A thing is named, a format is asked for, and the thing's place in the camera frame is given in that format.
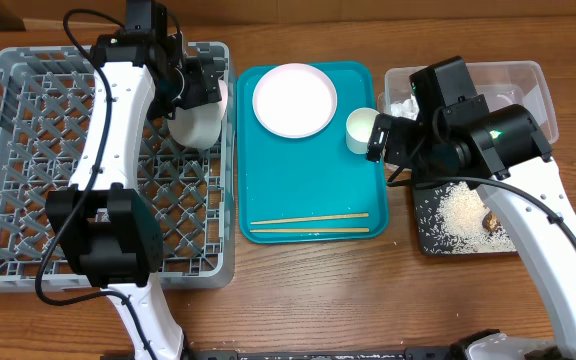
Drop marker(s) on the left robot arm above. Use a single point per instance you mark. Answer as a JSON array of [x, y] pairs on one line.
[[106, 231]]

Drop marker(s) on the pink small bowl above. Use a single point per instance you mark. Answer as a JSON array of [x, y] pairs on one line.
[[223, 102]]

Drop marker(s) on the upper wooden chopstick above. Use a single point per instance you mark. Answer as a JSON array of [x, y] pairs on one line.
[[311, 219]]

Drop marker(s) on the white tissue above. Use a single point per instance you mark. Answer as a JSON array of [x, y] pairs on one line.
[[406, 109]]

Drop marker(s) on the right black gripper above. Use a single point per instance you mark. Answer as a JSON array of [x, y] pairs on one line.
[[377, 143]]

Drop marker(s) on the grey-white shallow bowl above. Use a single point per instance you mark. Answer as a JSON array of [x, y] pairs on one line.
[[198, 128]]

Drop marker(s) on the white paper cup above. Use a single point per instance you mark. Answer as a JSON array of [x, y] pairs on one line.
[[359, 125]]

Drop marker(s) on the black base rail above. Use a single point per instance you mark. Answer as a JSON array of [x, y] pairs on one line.
[[409, 353]]

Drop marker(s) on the clear plastic waste bin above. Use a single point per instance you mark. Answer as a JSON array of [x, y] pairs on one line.
[[518, 80]]

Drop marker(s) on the grey plastic dish rack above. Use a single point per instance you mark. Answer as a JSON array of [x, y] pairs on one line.
[[46, 96]]

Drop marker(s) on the white rice pile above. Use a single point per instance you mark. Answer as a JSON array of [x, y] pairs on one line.
[[463, 222]]

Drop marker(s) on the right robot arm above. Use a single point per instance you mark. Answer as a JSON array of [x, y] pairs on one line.
[[532, 206]]

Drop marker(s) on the black rectangular tray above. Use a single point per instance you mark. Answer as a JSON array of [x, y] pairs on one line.
[[433, 230]]

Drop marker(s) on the teal plastic serving tray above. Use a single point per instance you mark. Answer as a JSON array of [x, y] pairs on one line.
[[285, 178]]

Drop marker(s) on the brown food scrap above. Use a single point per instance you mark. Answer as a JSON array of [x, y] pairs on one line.
[[491, 223]]

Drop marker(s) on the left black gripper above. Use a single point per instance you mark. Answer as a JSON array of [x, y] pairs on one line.
[[200, 94]]

